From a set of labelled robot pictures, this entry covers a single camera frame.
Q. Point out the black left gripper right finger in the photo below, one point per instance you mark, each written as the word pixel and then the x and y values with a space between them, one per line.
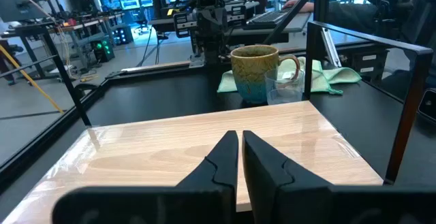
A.
pixel 265 173

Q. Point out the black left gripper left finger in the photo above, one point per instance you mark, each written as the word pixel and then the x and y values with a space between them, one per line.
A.
pixel 223 162

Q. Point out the green blue glazed ceramic mug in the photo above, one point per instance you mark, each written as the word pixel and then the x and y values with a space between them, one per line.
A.
pixel 250 71

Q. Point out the clear glass mug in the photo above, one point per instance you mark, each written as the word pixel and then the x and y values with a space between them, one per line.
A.
pixel 283 95

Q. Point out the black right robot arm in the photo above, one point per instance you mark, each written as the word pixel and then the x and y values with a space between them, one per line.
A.
pixel 211 43

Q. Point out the black keyboard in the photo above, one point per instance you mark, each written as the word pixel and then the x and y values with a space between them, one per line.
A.
pixel 269 17

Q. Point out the black office chair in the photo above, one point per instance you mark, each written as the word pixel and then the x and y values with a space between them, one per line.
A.
pixel 141 21

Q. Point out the computer tower blue lights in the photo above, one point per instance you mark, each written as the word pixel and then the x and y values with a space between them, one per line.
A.
pixel 122 35

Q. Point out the grey desk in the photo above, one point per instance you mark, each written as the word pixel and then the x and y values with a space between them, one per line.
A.
pixel 298 23

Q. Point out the person's hand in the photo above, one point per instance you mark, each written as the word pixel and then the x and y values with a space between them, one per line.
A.
pixel 299 5

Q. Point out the computer tower green lights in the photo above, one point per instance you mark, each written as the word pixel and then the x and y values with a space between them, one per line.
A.
pixel 102 48

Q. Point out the green cloth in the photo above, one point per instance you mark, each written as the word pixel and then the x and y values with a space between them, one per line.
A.
pixel 337 76

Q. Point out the long workbench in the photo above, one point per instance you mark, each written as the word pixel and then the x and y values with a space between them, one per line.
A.
pixel 88 22

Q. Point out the aluminium bar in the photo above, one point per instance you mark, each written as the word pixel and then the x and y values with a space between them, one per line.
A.
pixel 331 48

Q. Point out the black device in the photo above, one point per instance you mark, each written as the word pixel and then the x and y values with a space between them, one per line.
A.
pixel 428 105

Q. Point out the black monitor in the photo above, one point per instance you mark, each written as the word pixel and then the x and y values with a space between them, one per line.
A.
pixel 20 7

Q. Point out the wooden shelf black metal frame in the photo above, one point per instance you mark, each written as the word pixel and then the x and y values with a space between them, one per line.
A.
pixel 211 139

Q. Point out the black diagonal frame strut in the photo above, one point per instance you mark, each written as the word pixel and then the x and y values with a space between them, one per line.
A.
pixel 289 14

